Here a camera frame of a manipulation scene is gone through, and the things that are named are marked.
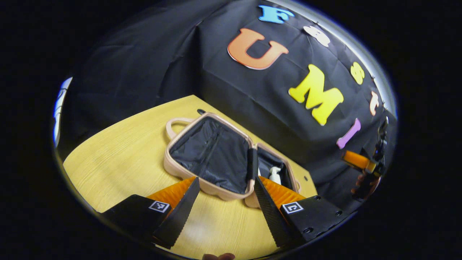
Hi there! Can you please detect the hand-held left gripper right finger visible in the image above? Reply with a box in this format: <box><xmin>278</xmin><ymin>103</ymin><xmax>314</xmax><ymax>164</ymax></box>
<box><xmin>254</xmin><ymin>176</ymin><xmax>350</xmax><ymax>248</ymax></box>

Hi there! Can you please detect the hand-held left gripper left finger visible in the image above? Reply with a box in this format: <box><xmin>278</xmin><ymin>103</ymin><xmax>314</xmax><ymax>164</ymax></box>
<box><xmin>101</xmin><ymin>176</ymin><xmax>201</xmax><ymax>250</ymax></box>

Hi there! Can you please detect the white pump bottle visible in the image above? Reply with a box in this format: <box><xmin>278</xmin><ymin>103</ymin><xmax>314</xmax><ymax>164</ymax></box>
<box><xmin>269</xmin><ymin>166</ymin><xmax>282</xmax><ymax>185</ymax></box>

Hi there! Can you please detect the beige suitcase with black lining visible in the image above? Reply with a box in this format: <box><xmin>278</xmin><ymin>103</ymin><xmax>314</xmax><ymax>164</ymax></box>
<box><xmin>164</xmin><ymin>112</ymin><xmax>301</xmax><ymax>209</ymax></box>

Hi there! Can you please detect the black backdrop cloth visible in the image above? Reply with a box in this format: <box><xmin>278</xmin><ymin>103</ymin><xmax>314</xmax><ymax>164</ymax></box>
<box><xmin>58</xmin><ymin>0</ymin><xmax>397</xmax><ymax>213</ymax></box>

